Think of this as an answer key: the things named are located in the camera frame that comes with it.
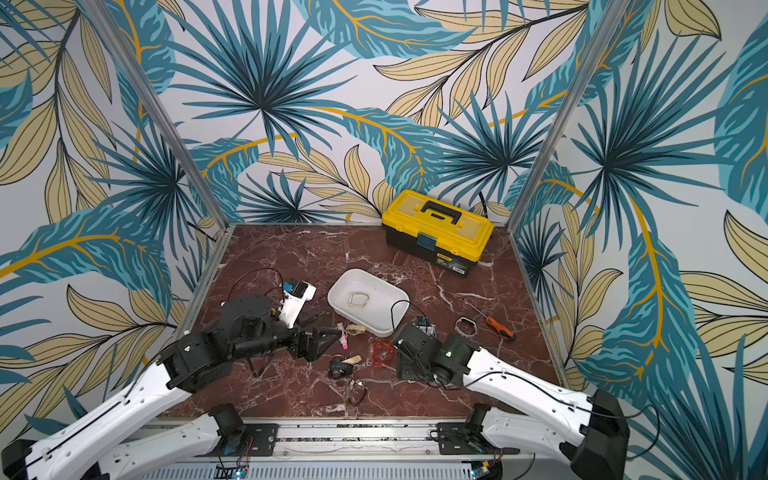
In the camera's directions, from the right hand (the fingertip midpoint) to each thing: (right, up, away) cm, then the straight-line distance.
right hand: (406, 368), depth 76 cm
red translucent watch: (-7, 0, +12) cm, 14 cm away
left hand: (-18, +12, -11) cm, 24 cm away
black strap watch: (-18, -1, +4) cm, 18 cm away
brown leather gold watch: (-15, -9, +3) cm, 18 cm away
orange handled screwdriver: (+30, +6, +15) cm, 34 cm away
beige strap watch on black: (-14, -1, +8) cm, 16 cm away
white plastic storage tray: (-11, +14, +21) cm, 28 cm away
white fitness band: (+17, +5, +15) cm, 24 cm away
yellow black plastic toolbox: (+16, +34, +18) cm, 42 cm away
